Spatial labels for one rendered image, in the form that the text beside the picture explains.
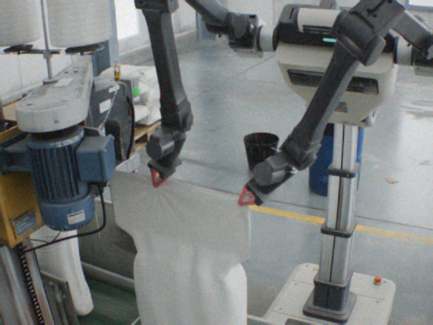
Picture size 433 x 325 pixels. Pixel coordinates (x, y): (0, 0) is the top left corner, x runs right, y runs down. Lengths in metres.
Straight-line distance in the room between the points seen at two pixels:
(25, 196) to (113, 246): 0.97
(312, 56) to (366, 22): 0.59
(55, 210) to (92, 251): 1.18
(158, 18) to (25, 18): 0.41
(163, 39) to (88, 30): 0.19
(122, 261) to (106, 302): 0.24
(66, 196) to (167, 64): 0.42
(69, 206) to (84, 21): 0.45
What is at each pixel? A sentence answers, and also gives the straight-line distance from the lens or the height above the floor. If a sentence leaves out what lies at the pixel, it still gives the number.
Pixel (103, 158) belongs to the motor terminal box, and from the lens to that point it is 1.18.
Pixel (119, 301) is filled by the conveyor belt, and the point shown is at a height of 0.38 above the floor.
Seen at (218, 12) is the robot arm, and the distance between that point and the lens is 1.45.
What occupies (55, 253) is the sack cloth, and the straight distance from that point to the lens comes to 1.95.
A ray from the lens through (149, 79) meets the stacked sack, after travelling 4.92.
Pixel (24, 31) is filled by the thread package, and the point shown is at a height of 1.57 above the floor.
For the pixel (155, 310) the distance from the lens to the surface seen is 1.75.
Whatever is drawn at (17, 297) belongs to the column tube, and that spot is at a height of 0.83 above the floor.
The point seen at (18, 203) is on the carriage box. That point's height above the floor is 1.13.
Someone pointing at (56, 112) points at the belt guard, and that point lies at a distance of 1.15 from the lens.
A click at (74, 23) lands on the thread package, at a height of 1.59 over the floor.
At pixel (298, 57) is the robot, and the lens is 1.59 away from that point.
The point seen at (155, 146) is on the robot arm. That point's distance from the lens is 1.36.
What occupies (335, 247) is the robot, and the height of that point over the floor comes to 0.62.
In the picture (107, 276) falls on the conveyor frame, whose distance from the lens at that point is 2.29.
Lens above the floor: 1.72
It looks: 24 degrees down
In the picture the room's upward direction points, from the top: 3 degrees counter-clockwise
